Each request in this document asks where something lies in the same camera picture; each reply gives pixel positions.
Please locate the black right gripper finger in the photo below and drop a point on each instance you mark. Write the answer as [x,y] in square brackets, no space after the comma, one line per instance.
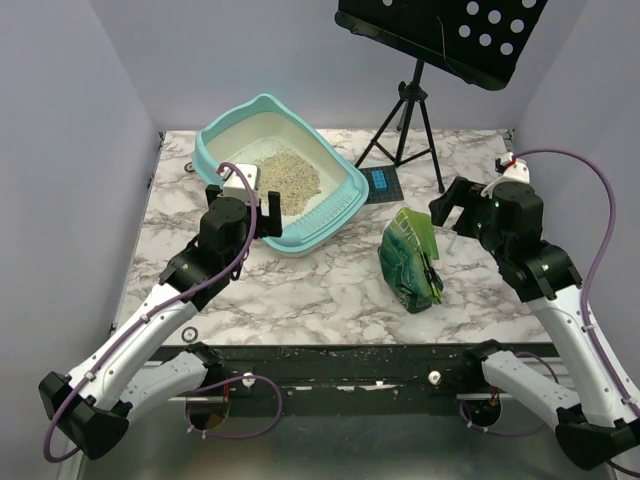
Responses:
[441,207]
[464,189]

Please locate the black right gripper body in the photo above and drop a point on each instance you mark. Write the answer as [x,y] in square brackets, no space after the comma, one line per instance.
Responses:
[463,215]

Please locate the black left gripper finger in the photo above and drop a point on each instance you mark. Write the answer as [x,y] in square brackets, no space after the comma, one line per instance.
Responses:
[212,193]
[274,218]

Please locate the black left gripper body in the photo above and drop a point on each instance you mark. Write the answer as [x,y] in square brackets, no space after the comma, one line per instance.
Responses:
[261,222]

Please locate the green litter bag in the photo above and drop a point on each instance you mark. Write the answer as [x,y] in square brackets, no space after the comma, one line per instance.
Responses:
[404,240]

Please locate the clear plastic scoop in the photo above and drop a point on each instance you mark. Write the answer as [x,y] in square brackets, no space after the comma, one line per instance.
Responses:
[447,239]

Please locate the black bag clip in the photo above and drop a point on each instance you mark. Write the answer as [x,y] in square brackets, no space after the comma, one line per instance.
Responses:
[432,279]

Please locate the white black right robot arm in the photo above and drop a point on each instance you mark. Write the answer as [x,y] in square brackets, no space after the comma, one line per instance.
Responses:
[593,422]

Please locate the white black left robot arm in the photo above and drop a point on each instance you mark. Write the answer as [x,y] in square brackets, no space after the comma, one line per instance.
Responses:
[95,402]

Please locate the beige litter pile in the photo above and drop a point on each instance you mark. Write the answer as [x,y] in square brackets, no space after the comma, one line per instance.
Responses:
[292,176]

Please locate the teal cat litter box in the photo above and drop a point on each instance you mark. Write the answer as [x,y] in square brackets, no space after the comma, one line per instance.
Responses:
[320,191]

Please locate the black lego baseplate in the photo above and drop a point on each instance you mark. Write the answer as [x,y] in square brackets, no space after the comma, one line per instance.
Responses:
[394,192]

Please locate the black tripod stand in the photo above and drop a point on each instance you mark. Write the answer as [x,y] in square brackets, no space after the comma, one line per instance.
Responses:
[411,95]

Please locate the black music stand tray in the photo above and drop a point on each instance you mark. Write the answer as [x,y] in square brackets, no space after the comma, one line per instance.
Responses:
[477,41]

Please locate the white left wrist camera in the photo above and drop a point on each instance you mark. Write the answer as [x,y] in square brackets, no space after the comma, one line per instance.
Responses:
[234,187]

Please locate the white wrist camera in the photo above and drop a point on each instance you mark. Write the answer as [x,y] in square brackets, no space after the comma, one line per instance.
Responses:
[510,169]
[234,187]

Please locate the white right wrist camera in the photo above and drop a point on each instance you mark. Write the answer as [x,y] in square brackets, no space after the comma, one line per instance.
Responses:
[510,169]

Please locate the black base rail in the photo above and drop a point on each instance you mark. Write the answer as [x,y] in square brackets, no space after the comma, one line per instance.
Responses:
[347,380]

